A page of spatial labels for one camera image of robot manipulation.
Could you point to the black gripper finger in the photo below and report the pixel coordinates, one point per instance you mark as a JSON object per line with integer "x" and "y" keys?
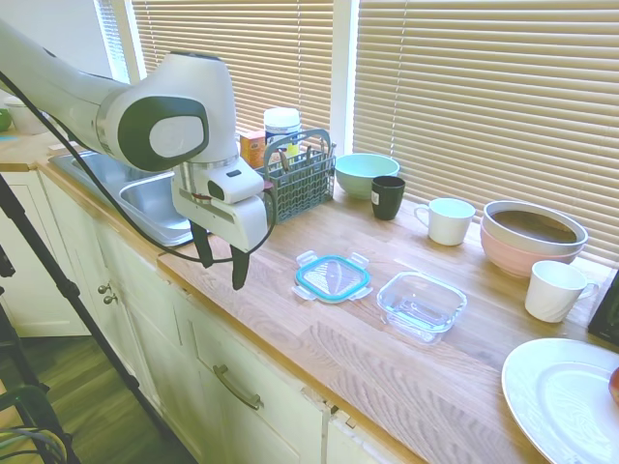
{"x": 202, "y": 244}
{"x": 240, "y": 268}

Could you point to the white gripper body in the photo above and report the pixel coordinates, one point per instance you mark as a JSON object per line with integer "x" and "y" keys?
{"x": 232, "y": 220}

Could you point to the clear lid with teal seal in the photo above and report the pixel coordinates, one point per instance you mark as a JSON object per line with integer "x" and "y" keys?
{"x": 333, "y": 278}

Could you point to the square glass food container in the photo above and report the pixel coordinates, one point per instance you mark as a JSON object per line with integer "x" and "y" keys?
{"x": 421, "y": 307}

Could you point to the orange cardboard box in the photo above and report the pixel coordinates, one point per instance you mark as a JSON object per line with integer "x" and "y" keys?
{"x": 252, "y": 150}

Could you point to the stainless steel double sink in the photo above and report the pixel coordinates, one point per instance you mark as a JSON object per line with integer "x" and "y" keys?
{"x": 145, "y": 198}

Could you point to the grey plastic cutlery basket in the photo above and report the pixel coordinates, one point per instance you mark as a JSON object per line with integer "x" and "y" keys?
{"x": 302, "y": 191}

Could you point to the white wipes canister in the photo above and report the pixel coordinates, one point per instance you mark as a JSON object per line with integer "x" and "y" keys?
{"x": 282, "y": 130}

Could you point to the white kitchen cabinet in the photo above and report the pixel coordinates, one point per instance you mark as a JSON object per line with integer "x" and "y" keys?
{"x": 169, "y": 348}

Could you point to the metal cabinet knob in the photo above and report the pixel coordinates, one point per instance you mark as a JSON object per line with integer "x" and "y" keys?
{"x": 103, "y": 289}
{"x": 110, "y": 299}

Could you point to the metal utensil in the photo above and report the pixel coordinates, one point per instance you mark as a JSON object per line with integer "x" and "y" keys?
{"x": 325, "y": 147}

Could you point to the teal bowl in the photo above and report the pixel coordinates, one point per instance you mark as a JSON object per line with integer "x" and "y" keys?
{"x": 362, "y": 176}

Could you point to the black tripod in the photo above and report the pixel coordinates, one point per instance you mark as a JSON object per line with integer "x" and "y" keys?
{"x": 48, "y": 261}

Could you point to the black cup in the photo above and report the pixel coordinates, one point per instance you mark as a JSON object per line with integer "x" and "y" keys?
{"x": 387, "y": 200}

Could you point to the narrow beige window blind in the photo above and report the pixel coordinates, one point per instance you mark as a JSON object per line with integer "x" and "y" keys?
{"x": 280, "y": 53}

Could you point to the white mug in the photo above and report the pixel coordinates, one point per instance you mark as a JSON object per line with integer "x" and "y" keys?
{"x": 551, "y": 295}
{"x": 450, "y": 224}

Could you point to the white window blind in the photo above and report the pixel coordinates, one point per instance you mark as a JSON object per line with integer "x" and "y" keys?
{"x": 113, "y": 38}

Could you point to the white pot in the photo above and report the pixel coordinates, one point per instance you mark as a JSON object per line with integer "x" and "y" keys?
{"x": 24, "y": 118}

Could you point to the green round object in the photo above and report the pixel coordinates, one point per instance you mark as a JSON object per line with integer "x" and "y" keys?
{"x": 4, "y": 120}

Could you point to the pink bowl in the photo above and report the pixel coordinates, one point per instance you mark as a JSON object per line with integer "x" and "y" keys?
{"x": 517, "y": 261}

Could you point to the wide beige window blind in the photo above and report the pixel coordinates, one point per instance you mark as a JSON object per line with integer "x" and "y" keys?
{"x": 483, "y": 96}

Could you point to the grey bowl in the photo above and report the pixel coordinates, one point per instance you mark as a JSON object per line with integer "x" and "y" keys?
{"x": 532, "y": 241}

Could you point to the white plate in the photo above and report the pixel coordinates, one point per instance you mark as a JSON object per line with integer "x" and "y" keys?
{"x": 551, "y": 396}

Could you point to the black appliance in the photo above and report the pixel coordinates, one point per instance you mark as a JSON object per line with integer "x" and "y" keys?
{"x": 607, "y": 314}

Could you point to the red apple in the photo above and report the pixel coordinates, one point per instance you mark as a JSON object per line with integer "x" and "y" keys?
{"x": 615, "y": 386}

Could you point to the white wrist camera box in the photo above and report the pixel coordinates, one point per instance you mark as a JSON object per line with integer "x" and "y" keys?
{"x": 237, "y": 186}

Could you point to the green metal frame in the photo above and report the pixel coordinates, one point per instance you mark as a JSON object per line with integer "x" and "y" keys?
{"x": 29, "y": 401}

